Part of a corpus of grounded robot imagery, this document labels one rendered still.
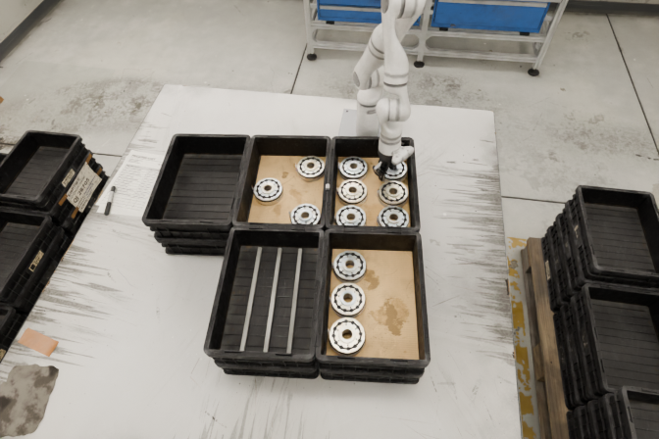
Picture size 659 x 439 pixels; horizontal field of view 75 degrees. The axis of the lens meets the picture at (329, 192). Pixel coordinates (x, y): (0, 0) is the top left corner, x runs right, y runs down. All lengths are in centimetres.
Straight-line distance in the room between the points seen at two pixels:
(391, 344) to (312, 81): 235
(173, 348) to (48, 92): 276
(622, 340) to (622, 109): 189
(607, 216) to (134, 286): 192
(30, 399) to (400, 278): 118
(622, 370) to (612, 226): 57
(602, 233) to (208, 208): 160
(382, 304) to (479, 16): 235
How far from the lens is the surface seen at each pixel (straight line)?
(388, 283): 138
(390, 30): 124
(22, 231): 253
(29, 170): 260
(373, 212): 151
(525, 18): 333
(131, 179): 198
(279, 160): 167
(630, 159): 324
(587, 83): 366
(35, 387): 170
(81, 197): 250
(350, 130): 180
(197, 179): 169
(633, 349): 208
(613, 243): 213
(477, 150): 193
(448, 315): 151
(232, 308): 139
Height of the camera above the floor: 209
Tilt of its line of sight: 54 degrees down
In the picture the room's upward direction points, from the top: 4 degrees counter-clockwise
